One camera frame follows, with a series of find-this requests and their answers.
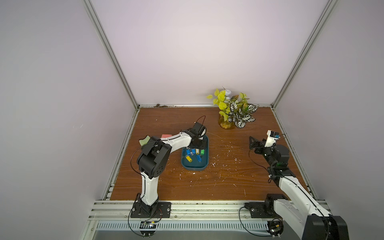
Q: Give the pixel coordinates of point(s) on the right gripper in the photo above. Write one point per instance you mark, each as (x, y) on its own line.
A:
(259, 146)

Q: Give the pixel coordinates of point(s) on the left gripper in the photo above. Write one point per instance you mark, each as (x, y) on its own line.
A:
(204, 144)

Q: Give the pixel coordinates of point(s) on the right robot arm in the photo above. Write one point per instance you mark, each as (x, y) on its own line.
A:
(307, 218)

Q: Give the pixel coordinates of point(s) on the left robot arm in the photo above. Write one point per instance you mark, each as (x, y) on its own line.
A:
(154, 157)

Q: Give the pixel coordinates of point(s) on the teal plastic storage box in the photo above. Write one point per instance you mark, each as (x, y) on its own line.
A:
(195, 165)

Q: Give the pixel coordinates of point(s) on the artificial potted plant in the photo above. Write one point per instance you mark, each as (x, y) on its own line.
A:
(235, 110)

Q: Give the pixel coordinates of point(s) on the green black work glove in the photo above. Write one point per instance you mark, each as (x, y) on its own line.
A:
(144, 141)

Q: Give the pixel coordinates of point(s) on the right controller board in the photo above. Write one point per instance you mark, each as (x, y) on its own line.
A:
(275, 227)

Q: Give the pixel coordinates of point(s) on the controller board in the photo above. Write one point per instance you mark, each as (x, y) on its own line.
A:
(147, 228)
(275, 227)

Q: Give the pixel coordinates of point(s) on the left controller board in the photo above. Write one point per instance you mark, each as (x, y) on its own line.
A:
(147, 228)

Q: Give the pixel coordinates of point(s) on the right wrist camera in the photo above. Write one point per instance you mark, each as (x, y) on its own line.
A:
(272, 138)

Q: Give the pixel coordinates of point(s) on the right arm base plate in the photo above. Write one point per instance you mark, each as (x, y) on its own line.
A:
(261, 210)

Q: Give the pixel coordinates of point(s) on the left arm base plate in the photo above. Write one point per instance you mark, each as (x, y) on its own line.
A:
(157, 210)

